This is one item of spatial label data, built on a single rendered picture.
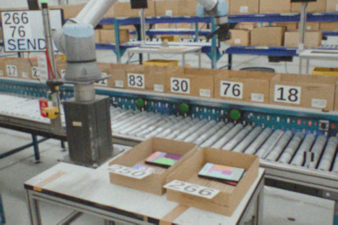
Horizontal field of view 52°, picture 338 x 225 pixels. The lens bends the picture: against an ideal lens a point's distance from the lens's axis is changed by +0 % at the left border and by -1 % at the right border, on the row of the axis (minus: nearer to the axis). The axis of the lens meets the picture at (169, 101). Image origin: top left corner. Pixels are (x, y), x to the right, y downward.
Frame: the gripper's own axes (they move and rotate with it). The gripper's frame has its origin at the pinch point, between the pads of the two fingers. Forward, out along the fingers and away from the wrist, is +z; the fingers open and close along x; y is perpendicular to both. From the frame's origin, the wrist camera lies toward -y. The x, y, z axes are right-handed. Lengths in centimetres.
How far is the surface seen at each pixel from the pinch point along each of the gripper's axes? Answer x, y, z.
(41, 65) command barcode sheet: -62, -111, -12
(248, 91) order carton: -12.4, 19.5, 26.3
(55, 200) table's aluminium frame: -139, -39, 39
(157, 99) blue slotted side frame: -14, -51, 29
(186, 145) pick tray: -87, 5, 33
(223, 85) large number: -11.1, 2.2, 21.2
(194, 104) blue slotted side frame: -14.5, -20.3, 33.4
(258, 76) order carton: 16.7, 20.3, 23.0
